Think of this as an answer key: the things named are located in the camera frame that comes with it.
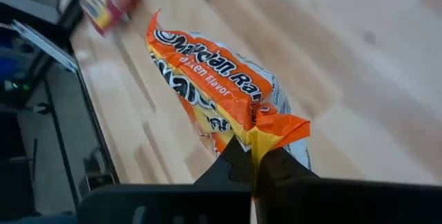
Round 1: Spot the white flat panel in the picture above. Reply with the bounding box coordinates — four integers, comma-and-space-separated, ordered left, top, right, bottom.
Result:
11, 19, 79, 73

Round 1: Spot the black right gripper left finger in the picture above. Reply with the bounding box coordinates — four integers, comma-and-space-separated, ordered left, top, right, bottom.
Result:
76, 135, 256, 224

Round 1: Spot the black equipment box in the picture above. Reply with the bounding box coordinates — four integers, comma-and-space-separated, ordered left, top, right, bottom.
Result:
0, 0, 70, 111

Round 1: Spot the black table edge frame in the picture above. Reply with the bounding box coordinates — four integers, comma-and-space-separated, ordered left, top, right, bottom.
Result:
55, 0, 121, 206

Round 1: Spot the red roast beef ramen packet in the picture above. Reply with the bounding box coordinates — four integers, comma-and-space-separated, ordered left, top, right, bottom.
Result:
78, 0, 142, 38

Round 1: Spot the orange chicken ramen packet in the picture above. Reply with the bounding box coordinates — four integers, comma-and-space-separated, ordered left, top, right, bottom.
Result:
144, 8, 314, 175

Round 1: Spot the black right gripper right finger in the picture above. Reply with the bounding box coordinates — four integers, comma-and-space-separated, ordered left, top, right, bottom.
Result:
255, 147, 442, 224

